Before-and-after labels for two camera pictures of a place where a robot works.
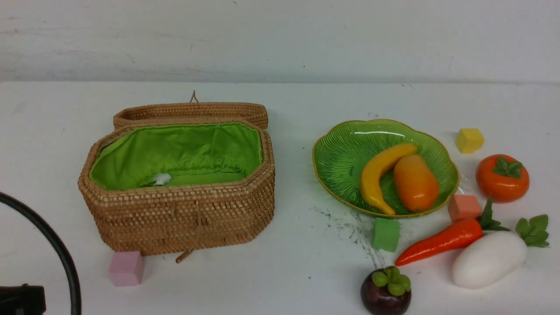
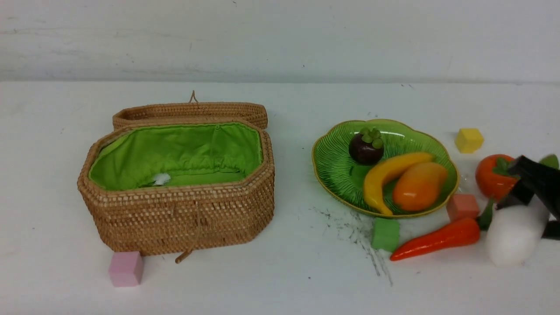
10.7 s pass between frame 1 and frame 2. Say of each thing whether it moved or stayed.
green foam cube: stayed
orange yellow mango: moved
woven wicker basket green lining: stayed
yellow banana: moved
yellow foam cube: stayed
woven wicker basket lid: stayed
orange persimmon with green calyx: stayed
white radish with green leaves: moved
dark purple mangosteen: moved
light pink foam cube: stayed
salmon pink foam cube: stayed
